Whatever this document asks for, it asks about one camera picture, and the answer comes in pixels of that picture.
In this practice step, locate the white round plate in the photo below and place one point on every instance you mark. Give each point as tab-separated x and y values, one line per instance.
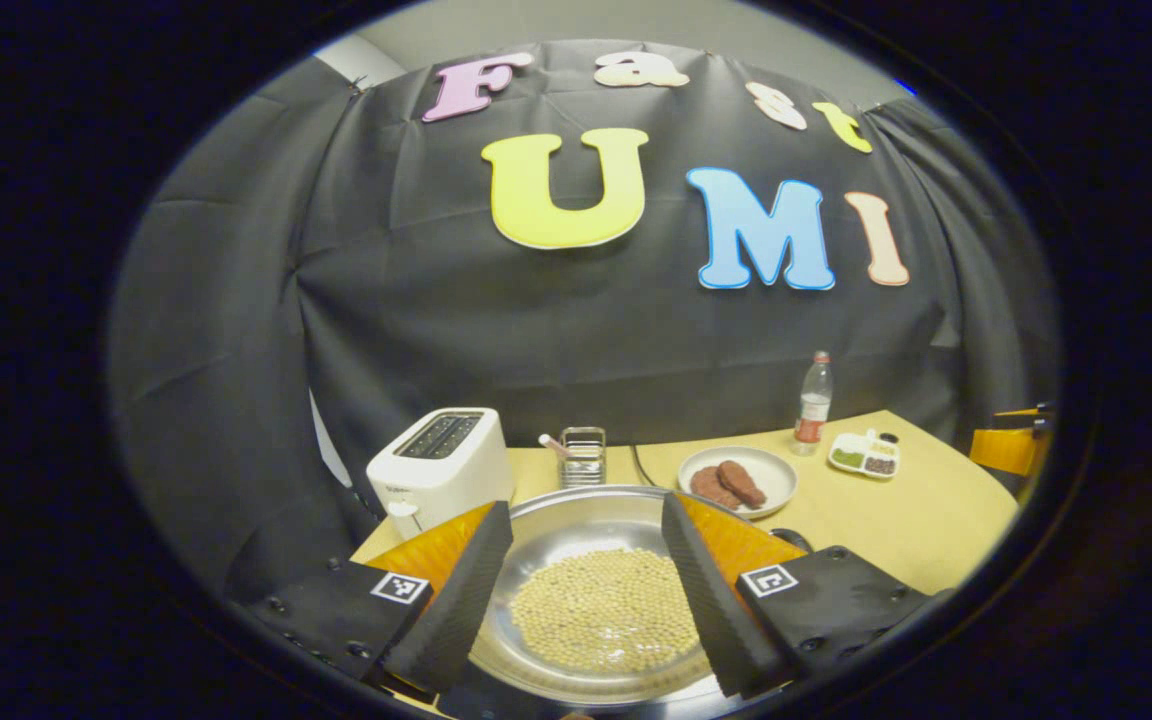
771	475

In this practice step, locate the brown meat patty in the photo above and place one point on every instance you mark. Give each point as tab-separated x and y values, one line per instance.
708	488
742	483

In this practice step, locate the pile of soybeans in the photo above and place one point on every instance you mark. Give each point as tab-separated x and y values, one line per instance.
606	610

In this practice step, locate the black induction cooktop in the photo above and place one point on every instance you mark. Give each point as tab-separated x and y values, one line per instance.
496	705

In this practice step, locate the pink striped straw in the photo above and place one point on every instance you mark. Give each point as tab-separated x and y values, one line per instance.
553	445

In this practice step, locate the clear plastic water bottle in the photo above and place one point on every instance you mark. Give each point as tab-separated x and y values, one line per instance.
813	405

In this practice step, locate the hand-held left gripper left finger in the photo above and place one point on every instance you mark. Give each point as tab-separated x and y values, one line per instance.
456	615

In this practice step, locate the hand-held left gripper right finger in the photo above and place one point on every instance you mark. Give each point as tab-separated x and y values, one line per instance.
711	610

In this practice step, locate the white toaster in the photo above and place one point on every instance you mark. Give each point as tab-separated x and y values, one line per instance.
436	480

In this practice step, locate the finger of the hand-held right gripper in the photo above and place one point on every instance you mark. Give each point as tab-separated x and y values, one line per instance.
1006	450

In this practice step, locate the white divided bean dish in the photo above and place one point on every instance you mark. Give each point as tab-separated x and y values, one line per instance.
861	458

